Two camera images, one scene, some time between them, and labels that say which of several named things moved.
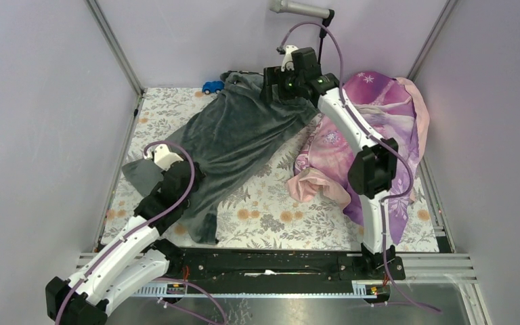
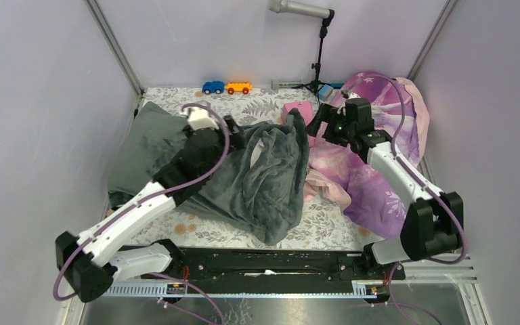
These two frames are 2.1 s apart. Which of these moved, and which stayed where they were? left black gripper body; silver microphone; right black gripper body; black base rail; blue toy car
Moved: left black gripper body; right black gripper body
Stayed: black base rail; silver microphone; blue toy car
